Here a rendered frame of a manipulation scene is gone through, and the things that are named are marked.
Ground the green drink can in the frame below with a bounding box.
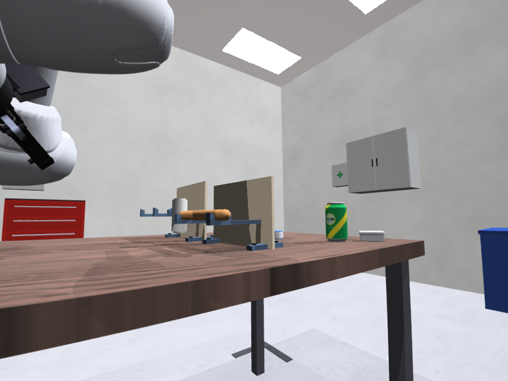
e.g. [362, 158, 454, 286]
[325, 202, 348, 242]

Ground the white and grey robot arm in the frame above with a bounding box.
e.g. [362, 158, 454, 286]
[0, 0, 174, 186]

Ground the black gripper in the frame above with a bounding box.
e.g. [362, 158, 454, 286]
[0, 77, 55, 170]

